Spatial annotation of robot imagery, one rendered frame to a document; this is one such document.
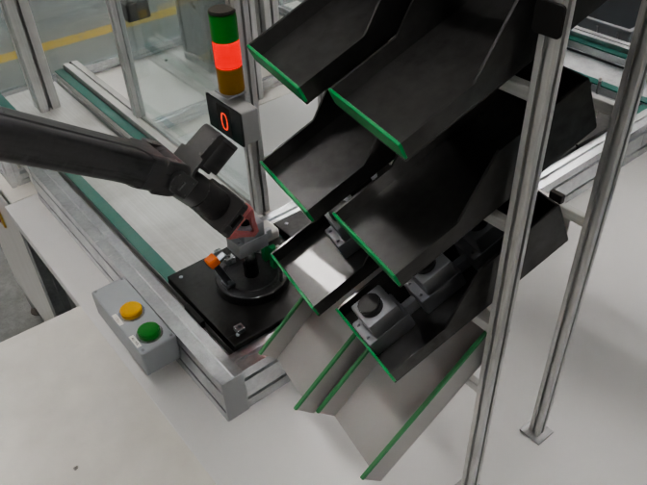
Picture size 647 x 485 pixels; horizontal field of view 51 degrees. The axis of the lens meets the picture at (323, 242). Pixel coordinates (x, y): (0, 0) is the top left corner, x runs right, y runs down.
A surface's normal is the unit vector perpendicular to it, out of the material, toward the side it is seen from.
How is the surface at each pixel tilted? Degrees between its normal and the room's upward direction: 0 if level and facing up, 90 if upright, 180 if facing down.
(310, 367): 45
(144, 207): 0
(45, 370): 0
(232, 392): 90
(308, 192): 25
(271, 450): 0
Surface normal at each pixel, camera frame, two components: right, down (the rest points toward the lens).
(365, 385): -0.64, -0.31
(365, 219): -0.40, -0.56
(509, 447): -0.04, -0.77
